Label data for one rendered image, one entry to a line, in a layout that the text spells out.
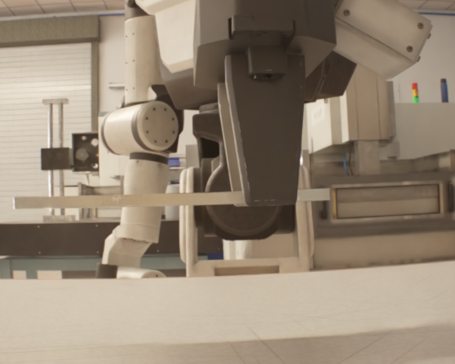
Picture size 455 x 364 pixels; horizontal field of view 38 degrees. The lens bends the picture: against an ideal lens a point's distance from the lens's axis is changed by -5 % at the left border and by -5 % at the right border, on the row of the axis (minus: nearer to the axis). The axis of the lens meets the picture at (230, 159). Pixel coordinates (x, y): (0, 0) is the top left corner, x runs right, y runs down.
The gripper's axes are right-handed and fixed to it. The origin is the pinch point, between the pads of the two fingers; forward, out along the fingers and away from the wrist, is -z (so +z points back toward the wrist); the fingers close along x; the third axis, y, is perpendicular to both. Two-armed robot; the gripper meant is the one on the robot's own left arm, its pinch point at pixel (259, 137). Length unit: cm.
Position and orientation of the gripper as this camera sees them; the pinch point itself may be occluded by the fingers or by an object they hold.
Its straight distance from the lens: 30.7
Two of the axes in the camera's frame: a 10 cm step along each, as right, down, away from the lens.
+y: 10.0, -0.3, 0.7
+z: -0.3, -10.0, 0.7
